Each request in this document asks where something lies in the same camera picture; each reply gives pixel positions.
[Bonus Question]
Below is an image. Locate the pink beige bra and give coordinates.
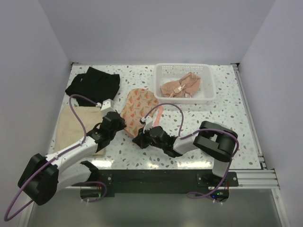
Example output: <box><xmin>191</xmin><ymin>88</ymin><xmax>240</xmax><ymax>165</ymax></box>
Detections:
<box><xmin>160</xmin><ymin>72</ymin><xmax>201</xmax><ymax>98</ymax></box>

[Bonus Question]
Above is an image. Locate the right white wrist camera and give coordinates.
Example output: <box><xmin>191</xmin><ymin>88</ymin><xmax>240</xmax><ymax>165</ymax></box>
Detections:
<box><xmin>140</xmin><ymin>116</ymin><xmax>153</xmax><ymax>133</ymax></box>

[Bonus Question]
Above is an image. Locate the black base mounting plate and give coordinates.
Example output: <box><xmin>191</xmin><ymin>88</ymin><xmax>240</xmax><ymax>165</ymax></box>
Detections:
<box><xmin>77</xmin><ymin>169</ymin><xmax>239</xmax><ymax>202</ymax></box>

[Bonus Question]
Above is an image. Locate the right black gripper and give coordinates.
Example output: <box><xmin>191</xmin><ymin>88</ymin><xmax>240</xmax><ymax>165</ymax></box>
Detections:
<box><xmin>132</xmin><ymin>126</ymin><xmax>165</xmax><ymax>150</ymax></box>

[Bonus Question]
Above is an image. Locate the white plastic basket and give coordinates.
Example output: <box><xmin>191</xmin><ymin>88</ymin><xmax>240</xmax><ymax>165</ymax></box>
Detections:
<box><xmin>153</xmin><ymin>63</ymin><xmax>216</xmax><ymax>104</ymax></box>

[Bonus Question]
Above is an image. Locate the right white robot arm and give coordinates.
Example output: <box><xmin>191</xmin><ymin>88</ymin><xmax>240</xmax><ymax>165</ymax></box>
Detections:
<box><xmin>133</xmin><ymin>121</ymin><xmax>240</xmax><ymax>186</ymax></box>

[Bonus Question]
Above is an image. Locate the beige folded garment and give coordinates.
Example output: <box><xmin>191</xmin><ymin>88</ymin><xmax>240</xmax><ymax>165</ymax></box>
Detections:
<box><xmin>53</xmin><ymin>105</ymin><xmax>103</xmax><ymax>152</ymax></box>

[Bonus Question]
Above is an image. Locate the black garment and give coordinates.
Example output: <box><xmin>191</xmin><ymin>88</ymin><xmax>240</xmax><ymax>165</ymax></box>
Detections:
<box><xmin>65</xmin><ymin>67</ymin><xmax>120</xmax><ymax>103</ymax></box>

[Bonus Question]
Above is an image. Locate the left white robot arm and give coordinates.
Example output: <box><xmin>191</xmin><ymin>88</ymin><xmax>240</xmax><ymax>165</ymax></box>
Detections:
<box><xmin>18</xmin><ymin>112</ymin><xmax>126</xmax><ymax>205</ymax></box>

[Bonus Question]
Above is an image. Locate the tulip print mesh laundry bag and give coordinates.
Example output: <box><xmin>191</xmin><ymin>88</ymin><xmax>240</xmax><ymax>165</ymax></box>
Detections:
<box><xmin>120</xmin><ymin>88</ymin><xmax>159</xmax><ymax>138</ymax></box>

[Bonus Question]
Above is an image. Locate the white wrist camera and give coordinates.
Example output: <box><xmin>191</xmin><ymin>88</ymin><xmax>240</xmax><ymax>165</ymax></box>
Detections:
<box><xmin>96</xmin><ymin>99</ymin><xmax>115</xmax><ymax>114</ymax></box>
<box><xmin>140</xmin><ymin>116</ymin><xmax>153</xmax><ymax>133</ymax></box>

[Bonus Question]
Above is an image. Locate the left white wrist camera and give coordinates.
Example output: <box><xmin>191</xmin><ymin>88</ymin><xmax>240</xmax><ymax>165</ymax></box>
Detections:
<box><xmin>96</xmin><ymin>99</ymin><xmax>115</xmax><ymax>114</ymax></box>

